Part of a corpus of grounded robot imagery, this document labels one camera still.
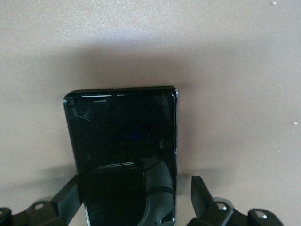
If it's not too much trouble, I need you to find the brown table cover sheet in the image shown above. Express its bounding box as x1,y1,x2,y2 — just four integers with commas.
0,0,301,226

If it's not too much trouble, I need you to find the black smartphone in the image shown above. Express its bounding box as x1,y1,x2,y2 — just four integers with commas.
62,85,179,226

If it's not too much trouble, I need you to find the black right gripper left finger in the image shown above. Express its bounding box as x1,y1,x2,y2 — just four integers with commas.
0,174,82,226

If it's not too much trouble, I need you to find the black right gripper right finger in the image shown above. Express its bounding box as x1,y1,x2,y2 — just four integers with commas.
190,175,286,226

